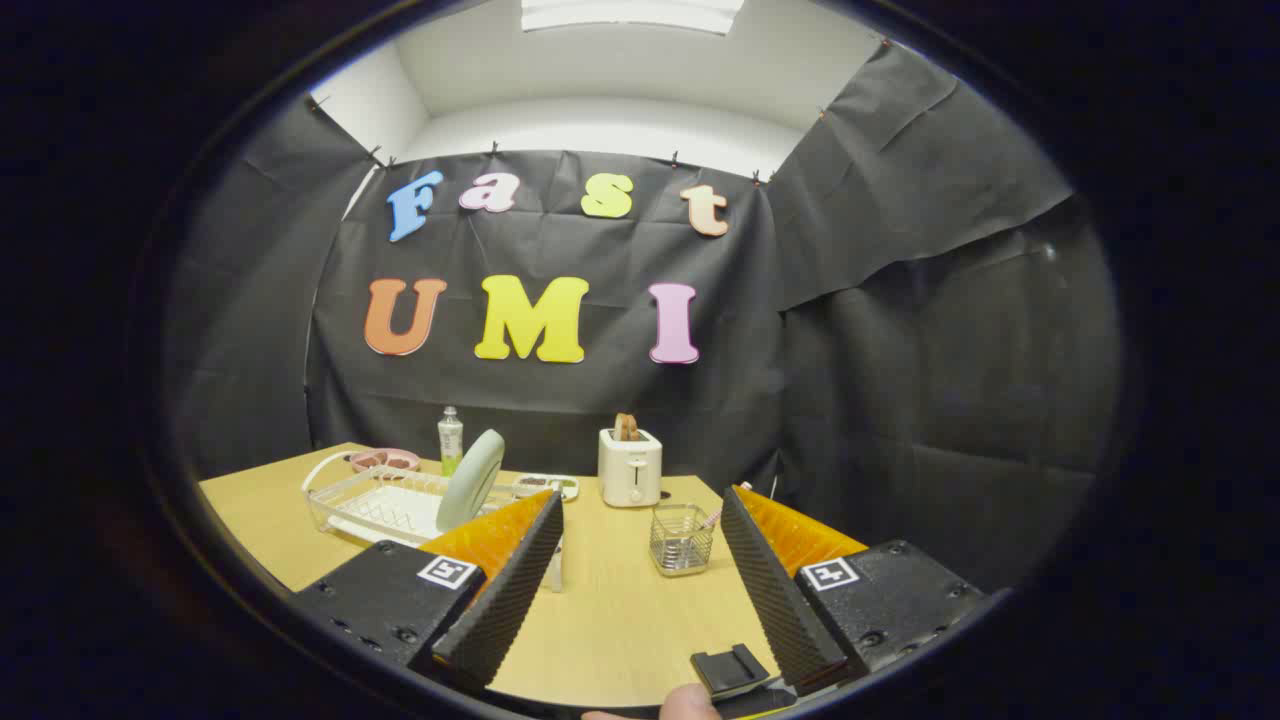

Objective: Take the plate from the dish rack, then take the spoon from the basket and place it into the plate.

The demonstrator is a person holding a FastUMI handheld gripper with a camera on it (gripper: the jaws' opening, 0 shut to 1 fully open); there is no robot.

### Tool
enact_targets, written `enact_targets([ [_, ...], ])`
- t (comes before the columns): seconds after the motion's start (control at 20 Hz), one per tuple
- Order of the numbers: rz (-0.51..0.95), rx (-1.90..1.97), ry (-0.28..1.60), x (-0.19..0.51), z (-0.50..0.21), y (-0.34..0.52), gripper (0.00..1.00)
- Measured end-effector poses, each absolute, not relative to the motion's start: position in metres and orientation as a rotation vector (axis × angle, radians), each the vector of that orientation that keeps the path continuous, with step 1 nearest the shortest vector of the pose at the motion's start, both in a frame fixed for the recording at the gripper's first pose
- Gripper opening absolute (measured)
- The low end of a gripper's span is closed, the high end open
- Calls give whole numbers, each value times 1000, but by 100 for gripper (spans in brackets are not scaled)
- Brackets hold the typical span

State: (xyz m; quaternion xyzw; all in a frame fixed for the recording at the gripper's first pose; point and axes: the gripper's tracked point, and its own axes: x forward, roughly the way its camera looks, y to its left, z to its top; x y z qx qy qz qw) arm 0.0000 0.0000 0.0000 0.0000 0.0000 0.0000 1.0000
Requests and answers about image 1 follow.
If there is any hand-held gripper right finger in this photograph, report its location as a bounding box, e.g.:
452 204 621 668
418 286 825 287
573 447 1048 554
720 484 989 698

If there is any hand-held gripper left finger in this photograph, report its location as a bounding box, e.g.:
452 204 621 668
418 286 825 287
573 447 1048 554
290 488 566 693

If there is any metal wire basket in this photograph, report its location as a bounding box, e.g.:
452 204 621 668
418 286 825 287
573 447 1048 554
649 503 717 578

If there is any pale green plate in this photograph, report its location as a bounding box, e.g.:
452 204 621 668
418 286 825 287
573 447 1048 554
436 429 506 533

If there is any white wire dish rack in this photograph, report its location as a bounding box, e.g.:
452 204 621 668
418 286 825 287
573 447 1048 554
302 450 566 593

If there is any small white dish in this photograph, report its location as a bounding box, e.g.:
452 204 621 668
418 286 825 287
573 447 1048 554
512 473 580 502

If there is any clear green-label bottle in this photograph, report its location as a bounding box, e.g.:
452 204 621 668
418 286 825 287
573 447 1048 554
438 406 464 478

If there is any white toaster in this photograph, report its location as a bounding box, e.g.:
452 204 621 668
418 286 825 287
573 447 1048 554
598 428 663 508

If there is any pink bowl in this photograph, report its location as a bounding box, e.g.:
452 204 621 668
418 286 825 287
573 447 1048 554
349 448 422 474

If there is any black backdrop cloth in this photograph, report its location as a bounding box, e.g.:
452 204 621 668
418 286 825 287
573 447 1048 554
165 40 1126 591

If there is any ceiling light panel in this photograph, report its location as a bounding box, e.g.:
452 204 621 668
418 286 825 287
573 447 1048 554
520 0 746 36

